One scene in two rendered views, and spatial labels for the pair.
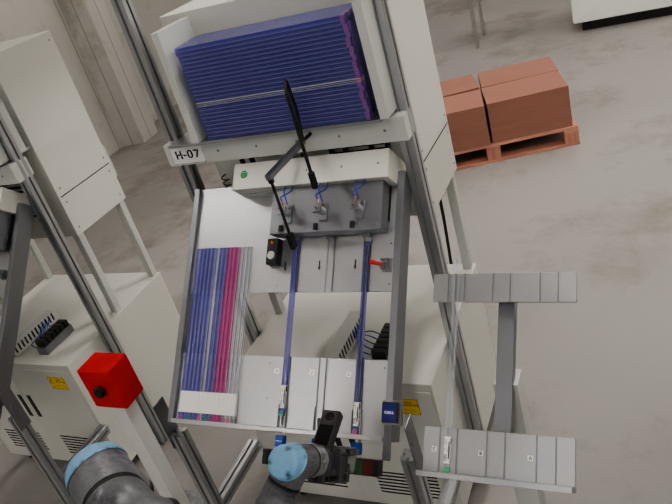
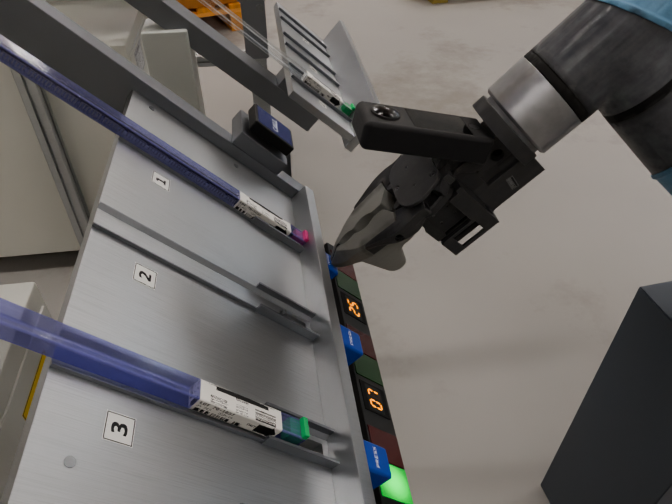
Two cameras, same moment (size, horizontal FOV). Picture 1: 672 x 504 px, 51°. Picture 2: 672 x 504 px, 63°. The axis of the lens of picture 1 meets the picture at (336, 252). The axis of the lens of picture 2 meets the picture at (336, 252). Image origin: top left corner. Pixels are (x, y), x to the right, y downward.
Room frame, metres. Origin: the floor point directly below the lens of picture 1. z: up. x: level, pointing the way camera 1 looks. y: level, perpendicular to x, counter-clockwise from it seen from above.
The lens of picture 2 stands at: (1.59, 0.44, 1.07)
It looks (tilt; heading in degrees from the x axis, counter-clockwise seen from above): 41 degrees down; 232
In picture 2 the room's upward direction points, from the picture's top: straight up
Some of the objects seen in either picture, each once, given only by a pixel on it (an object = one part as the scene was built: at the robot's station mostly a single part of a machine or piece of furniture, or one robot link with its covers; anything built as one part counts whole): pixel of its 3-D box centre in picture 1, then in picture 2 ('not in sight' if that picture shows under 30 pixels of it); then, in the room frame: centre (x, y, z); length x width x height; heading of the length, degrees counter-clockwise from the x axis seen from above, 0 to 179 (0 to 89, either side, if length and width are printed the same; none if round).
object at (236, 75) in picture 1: (280, 75); not in sight; (1.89, 0.00, 1.52); 0.51 x 0.13 x 0.27; 60
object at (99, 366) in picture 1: (146, 446); not in sight; (1.99, 0.85, 0.39); 0.24 x 0.24 x 0.78; 60
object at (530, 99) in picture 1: (484, 115); not in sight; (4.62, -1.28, 0.20); 1.17 x 0.85 x 0.41; 72
